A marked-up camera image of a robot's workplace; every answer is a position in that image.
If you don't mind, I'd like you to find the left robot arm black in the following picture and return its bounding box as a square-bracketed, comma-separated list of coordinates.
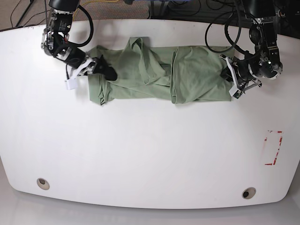
[220, 0, 283, 99]

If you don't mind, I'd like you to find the green t-shirt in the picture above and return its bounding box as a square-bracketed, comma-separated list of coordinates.
[88, 37, 232, 105]

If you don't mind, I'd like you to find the red tape rectangle marking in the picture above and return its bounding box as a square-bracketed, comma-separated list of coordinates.
[262, 130, 284, 165]

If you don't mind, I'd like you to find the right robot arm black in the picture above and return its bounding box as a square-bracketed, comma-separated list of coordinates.
[41, 0, 117, 84]

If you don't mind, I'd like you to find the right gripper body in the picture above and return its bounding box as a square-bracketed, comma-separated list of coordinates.
[70, 56, 98, 80]

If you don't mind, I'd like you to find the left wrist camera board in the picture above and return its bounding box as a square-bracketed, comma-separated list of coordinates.
[229, 87, 243, 99]

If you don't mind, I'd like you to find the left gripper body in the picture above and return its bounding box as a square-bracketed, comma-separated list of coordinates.
[219, 54, 262, 93]

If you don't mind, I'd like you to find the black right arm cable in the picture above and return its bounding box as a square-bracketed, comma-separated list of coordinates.
[43, 0, 94, 47]

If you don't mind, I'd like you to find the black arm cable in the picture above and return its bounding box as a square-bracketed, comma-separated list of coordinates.
[43, 0, 94, 47]
[205, 0, 251, 56]

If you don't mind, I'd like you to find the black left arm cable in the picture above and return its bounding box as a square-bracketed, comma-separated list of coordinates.
[205, 0, 251, 56]

